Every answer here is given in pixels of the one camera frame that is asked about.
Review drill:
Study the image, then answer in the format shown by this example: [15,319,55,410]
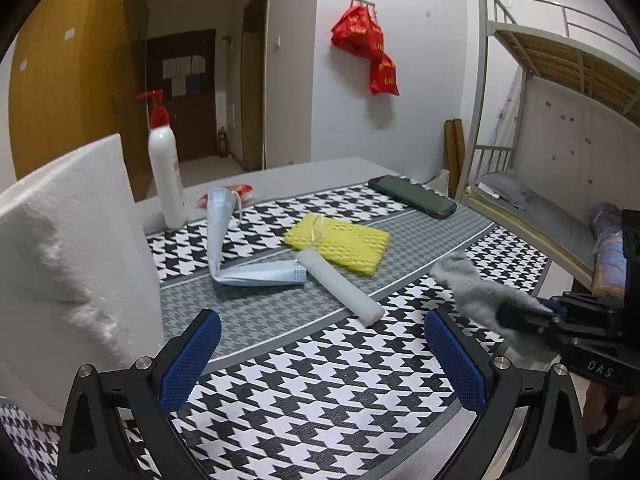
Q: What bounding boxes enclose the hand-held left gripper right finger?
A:
[424,307,588,480]

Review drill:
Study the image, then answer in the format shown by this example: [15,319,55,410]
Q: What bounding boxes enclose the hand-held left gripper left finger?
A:
[56,308,222,480]

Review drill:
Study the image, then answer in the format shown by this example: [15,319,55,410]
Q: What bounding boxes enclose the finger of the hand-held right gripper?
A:
[532,292,623,323]
[497,302,563,341]

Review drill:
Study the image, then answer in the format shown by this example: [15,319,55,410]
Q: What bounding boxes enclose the grey sock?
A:
[429,251,548,361]

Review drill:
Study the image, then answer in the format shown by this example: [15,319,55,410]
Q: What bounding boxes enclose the blue face mask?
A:
[206,187,307,288]

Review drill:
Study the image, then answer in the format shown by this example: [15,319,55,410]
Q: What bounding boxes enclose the white cylindrical tube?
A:
[295,247,386,326]

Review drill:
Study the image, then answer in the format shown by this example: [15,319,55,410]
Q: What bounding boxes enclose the white foam box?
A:
[0,133,166,426]

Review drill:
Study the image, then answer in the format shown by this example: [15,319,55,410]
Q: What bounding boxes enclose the yellow sponge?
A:
[282,214,392,277]

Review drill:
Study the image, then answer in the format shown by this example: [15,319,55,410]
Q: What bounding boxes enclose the person's right hand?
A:
[587,382,621,436]

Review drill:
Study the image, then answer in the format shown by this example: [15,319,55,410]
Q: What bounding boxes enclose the blue patterned cloth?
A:
[590,203,626,296]

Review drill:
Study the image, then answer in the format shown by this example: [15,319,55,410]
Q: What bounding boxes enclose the houndstooth table mat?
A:
[0,185,553,480]

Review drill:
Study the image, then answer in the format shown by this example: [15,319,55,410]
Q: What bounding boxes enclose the grey folded cloth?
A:
[475,172,533,211]

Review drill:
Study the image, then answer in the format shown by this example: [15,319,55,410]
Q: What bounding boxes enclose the black smartphone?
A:
[367,175,458,219]

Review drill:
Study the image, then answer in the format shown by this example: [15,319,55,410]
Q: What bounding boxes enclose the wooden boards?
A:
[445,119,466,198]

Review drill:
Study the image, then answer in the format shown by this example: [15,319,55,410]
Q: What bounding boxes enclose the small red packet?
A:
[196,184,254,209]

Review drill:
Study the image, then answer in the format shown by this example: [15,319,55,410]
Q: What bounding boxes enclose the white pump bottle red top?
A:
[136,89,189,230]

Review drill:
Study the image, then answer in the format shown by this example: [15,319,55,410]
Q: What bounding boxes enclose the dark brown entrance door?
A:
[145,28,218,163]

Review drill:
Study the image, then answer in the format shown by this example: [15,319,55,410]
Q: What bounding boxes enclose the white metal bunk bed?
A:
[455,0,640,306]

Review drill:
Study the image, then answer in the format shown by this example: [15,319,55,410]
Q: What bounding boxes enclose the blue paper notice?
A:
[170,75,201,96]

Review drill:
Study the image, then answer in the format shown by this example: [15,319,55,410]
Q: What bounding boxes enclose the red plastic bag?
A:
[330,2,386,58]
[369,55,400,97]

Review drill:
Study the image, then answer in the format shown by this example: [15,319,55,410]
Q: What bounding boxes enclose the wooden side door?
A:
[241,0,273,171]

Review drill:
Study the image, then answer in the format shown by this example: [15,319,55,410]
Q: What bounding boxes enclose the wooden wardrobe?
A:
[7,0,151,201]

